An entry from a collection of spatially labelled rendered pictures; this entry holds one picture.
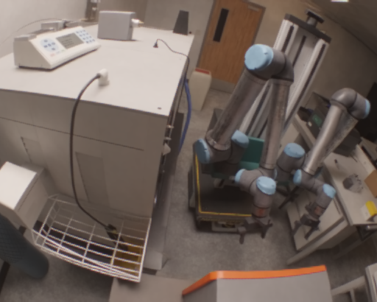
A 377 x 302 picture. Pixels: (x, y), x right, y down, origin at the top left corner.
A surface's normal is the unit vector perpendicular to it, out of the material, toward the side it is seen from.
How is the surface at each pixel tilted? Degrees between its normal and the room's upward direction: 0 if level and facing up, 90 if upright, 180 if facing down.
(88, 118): 90
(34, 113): 90
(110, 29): 90
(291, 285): 0
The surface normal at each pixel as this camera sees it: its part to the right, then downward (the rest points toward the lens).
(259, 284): 0.22, -0.74
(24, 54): -0.13, 0.58
